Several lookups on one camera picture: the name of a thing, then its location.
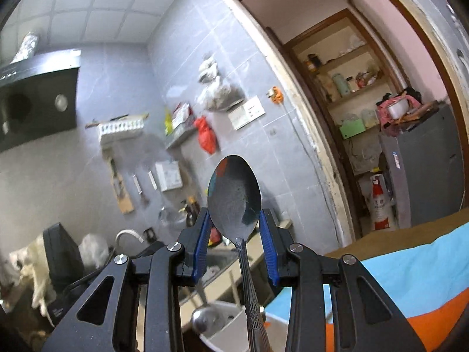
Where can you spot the white wall switch panel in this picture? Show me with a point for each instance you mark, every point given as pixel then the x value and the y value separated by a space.
pixel 249 112

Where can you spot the pink cloth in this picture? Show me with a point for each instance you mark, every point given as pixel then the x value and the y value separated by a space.
pixel 384 121

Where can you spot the white dish rack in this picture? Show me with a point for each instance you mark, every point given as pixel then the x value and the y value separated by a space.
pixel 119 128

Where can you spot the yellow packet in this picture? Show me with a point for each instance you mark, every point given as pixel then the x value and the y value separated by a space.
pixel 167 123

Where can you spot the green box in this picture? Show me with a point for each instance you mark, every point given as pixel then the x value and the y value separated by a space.
pixel 351 129

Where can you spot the wooden cutting board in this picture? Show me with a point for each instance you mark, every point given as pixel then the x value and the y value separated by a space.
pixel 122 198

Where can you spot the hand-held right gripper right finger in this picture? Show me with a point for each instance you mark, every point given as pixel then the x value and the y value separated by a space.
pixel 269 253

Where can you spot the black appliance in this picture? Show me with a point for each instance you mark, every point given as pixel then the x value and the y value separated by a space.
pixel 60 253

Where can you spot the white pot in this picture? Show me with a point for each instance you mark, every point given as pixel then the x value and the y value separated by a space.
pixel 397 108

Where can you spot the steel faucet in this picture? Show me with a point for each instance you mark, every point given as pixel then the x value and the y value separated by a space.
pixel 126 234

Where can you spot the pale wooden door frame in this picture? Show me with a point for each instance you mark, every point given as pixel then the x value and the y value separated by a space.
pixel 311 128

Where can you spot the grey refrigerator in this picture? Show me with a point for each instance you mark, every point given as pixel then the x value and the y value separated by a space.
pixel 421 168

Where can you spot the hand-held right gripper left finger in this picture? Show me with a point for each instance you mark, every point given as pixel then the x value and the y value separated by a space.
pixel 201 253

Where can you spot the hanging filled plastic bag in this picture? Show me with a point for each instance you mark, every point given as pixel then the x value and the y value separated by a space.
pixel 221 97

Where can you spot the white plastic bag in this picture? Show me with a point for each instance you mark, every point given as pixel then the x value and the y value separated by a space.
pixel 93 249

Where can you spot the white cloth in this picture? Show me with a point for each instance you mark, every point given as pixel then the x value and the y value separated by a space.
pixel 36 275

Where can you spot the white utensil container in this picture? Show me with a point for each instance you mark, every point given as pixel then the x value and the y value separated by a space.
pixel 227 337

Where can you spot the blue and orange cloth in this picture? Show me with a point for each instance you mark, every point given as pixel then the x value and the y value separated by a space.
pixel 403 282

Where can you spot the wooden shelf unit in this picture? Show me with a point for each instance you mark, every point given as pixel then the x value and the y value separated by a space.
pixel 351 95

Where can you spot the hanging steel utensil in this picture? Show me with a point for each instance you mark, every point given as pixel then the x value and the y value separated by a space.
pixel 152 179
pixel 139 189

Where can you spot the wall rack with packets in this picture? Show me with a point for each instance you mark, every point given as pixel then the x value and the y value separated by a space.
pixel 179 119

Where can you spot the red plastic bag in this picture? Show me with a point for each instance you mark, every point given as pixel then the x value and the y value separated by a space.
pixel 206 135

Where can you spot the pale green canister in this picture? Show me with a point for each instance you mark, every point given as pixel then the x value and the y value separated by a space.
pixel 340 85

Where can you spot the dark sauce bottle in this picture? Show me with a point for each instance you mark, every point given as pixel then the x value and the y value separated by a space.
pixel 190 214

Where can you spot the white wall box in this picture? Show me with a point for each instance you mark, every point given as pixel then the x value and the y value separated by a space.
pixel 168 176

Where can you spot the foil exhaust duct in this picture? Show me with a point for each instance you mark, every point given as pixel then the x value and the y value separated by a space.
pixel 25 47

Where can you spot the black range hood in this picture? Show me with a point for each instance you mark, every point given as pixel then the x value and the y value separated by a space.
pixel 36 99

